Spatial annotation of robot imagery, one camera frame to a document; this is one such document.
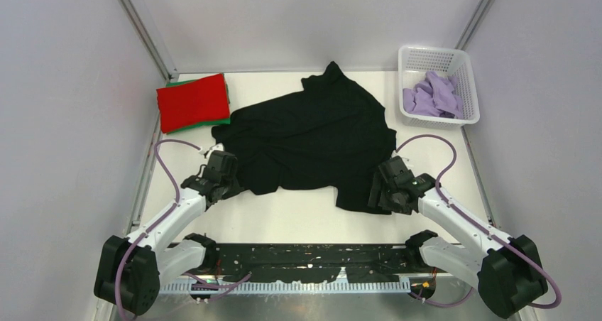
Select left aluminium corner post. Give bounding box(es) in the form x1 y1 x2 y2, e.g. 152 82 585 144
118 0 179 82

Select aluminium corner post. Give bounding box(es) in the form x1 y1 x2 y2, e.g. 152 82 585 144
118 0 179 82
455 0 495 50

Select red folded t shirt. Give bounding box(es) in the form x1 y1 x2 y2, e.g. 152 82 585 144
156 73 231 135

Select aluminium frame rail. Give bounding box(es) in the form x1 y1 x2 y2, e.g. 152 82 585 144
99 244 529 281

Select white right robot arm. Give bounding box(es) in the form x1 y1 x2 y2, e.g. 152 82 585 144
368 156 549 318

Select purple crumpled t shirt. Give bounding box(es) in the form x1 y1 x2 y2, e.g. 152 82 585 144
402 71 464 119

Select white slotted cable duct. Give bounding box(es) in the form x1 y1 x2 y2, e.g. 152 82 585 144
158 277 411 295

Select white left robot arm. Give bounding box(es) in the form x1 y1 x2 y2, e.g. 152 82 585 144
94 150 242 316

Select white plastic basket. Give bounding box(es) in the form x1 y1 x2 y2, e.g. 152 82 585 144
398 46 480 129

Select right aluminium corner post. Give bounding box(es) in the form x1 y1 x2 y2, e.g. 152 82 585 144
455 0 495 50

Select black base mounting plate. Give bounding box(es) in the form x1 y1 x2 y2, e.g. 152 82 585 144
189 244 435 283

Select black t shirt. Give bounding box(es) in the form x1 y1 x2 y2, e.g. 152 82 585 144
212 62 396 214

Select green folded t shirt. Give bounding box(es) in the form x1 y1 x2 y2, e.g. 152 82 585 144
165 76 232 133

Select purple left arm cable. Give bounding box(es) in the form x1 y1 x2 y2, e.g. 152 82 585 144
114 138 253 321

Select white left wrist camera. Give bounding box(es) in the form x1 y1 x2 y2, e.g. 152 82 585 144
198 143 224 158

